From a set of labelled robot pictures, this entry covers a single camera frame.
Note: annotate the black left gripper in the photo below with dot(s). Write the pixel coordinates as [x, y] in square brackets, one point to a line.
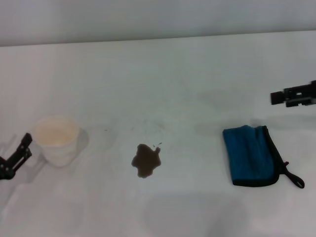
[3, 170]

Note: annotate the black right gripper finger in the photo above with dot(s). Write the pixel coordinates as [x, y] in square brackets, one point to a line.
[300, 102]
[277, 97]

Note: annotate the white paper cup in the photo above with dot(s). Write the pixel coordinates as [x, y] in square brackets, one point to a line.
[58, 143]

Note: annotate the blue rag with black trim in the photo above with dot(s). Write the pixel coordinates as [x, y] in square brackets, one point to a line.
[249, 155]

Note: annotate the dark brown liquid stain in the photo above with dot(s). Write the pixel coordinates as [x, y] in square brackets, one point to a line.
[146, 160]

